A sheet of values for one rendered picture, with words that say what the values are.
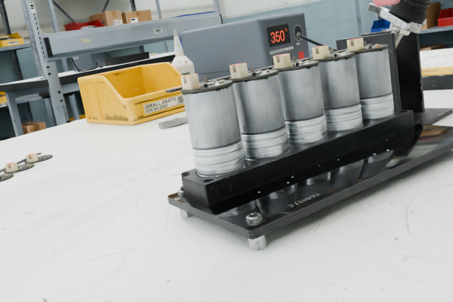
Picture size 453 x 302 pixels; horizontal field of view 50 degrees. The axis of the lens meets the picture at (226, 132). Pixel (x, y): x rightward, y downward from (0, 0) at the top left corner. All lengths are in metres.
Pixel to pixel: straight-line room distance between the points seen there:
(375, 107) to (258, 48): 0.38
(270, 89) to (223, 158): 0.04
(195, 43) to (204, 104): 0.51
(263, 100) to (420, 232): 0.09
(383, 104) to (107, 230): 0.17
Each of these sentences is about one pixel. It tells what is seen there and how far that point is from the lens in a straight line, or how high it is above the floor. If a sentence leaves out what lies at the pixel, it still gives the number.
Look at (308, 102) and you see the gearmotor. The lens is 0.26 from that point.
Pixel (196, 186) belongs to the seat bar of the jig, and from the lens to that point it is 0.23.
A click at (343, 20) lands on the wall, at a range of 5.48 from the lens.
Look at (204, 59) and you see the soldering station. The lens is 0.73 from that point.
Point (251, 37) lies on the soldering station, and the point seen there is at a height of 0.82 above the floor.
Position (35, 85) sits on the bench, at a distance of 2.85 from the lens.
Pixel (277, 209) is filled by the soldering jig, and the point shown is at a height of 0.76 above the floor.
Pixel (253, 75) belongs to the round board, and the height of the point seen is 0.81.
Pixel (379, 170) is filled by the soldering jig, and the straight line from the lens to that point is 0.24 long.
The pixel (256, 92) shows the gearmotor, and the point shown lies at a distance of 0.24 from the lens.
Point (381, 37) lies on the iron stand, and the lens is 0.35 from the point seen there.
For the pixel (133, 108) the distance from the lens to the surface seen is 0.56.
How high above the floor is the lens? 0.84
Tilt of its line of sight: 11 degrees down
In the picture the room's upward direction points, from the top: 10 degrees counter-clockwise
